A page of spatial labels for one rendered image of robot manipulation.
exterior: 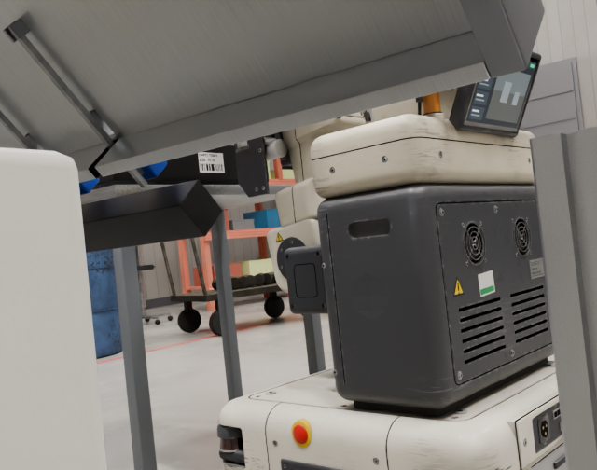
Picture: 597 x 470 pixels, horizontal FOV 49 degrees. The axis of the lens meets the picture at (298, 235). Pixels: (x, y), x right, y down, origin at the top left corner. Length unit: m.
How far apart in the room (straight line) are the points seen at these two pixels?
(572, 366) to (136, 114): 0.40
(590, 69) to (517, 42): 11.44
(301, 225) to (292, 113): 1.07
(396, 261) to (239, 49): 0.73
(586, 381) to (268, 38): 0.29
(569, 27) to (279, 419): 11.03
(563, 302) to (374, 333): 0.87
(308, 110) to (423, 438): 0.81
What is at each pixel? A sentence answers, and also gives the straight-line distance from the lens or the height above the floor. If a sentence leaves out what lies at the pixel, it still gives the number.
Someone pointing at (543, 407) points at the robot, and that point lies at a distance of 1.30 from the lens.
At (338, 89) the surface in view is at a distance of 0.43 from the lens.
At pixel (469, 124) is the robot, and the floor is 0.80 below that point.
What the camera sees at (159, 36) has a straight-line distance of 0.52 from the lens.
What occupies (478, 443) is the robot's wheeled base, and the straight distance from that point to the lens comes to 1.13.
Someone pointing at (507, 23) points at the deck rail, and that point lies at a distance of 0.36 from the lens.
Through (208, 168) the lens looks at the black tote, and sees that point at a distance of 1.97.
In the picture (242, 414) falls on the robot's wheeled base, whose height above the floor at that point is 0.26.
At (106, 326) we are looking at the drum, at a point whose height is 0.20.
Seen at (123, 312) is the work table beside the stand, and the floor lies 0.49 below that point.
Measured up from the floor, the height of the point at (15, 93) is 0.77.
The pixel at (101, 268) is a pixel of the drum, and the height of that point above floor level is 0.61.
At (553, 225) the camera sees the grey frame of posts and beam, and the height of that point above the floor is 0.59.
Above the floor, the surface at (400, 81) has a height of 0.69.
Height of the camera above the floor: 0.60
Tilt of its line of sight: 1 degrees up
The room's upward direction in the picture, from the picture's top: 6 degrees counter-clockwise
